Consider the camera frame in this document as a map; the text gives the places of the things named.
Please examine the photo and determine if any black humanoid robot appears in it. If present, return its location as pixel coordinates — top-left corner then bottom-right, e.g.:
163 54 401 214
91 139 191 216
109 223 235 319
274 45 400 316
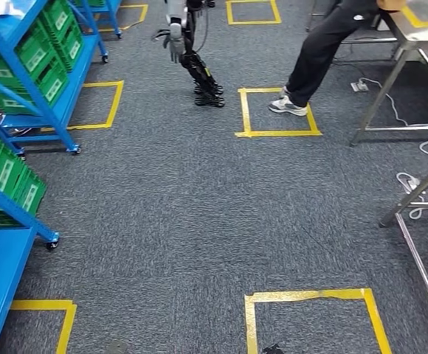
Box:
151 0 226 109

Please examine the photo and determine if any person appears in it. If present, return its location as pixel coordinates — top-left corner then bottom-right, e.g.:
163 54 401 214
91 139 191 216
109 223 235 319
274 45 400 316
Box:
268 0 382 118

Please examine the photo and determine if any steel side table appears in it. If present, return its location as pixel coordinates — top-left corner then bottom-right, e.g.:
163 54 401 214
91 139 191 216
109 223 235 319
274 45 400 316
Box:
349 0 428 148

